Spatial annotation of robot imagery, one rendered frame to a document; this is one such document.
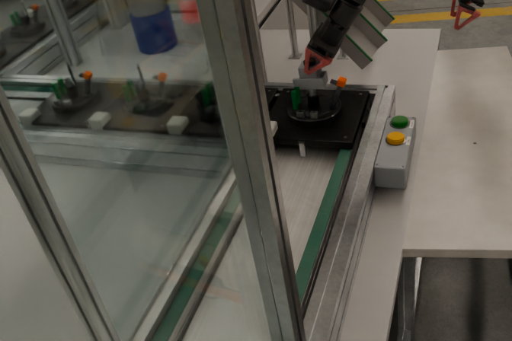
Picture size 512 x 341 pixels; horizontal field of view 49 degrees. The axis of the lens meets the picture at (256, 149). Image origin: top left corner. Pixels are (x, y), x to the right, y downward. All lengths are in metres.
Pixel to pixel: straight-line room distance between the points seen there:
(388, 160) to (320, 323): 0.46
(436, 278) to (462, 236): 1.07
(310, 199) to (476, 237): 0.35
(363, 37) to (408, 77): 0.22
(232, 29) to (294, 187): 0.93
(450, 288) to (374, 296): 1.18
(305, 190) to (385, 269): 0.26
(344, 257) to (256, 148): 0.64
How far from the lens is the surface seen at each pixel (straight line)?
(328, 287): 1.04
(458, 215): 1.31
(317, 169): 1.35
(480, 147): 1.51
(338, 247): 1.10
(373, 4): 1.82
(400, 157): 1.30
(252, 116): 0.43
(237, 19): 0.40
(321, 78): 1.38
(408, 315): 1.89
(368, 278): 1.17
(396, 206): 1.32
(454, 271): 2.36
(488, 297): 2.29
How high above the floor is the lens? 1.74
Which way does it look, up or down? 35 degrees down
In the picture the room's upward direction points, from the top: 11 degrees counter-clockwise
